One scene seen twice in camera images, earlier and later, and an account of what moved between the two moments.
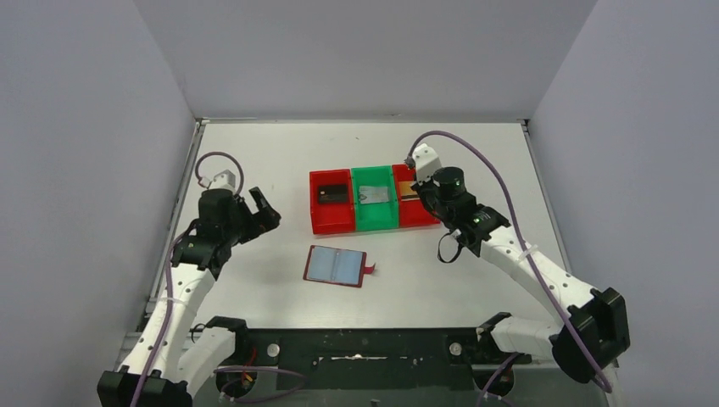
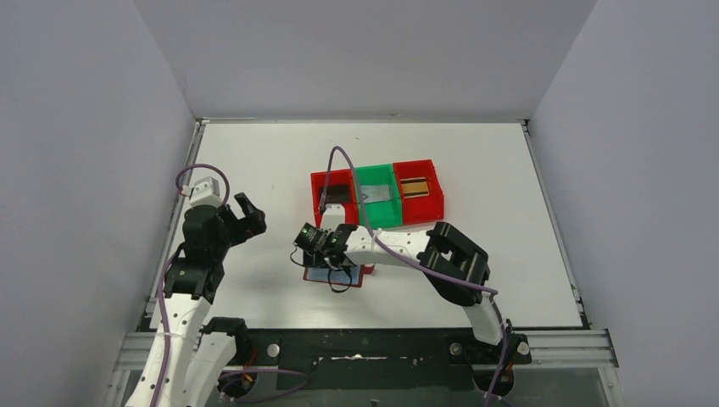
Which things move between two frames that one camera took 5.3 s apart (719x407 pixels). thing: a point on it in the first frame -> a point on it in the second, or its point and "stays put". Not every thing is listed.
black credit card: (332, 193) stays put
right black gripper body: (428, 193) -> (314, 259)
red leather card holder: (337, 266) stays put
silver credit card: (371, 194) stays put
